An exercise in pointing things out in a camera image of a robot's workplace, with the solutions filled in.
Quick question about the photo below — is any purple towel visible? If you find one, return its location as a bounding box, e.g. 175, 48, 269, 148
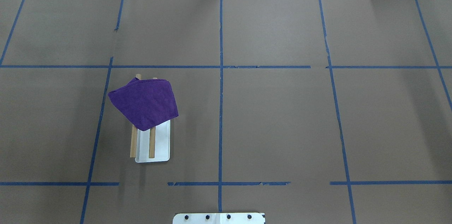
107, 77, 179, 131

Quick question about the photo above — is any white wooden towel rack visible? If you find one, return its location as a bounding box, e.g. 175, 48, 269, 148
130, 74, 171, 163

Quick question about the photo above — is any brown paper table cover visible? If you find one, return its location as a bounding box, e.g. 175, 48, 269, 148
0, 0, 451, 224

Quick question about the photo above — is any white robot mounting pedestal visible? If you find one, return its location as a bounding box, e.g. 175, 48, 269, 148
172, 212, 266, 224

